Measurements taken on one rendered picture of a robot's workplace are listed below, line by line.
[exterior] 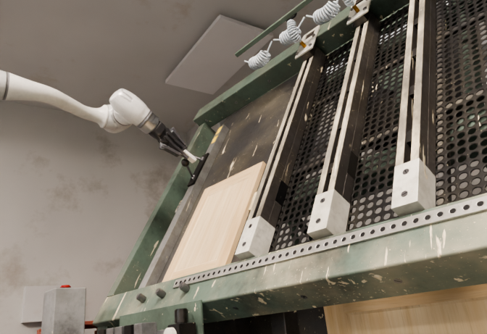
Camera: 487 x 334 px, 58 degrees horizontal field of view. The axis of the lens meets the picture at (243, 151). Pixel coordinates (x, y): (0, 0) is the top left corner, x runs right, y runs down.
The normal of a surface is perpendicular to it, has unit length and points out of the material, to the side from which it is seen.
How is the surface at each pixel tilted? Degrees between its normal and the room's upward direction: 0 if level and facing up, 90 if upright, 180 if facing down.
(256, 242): 90
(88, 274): 90
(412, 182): 60
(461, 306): 90
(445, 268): 150
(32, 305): 90
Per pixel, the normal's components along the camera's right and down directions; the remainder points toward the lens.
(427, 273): -0.29, 0.70
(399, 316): -0.74, -0.19
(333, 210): 0.66, -0.35
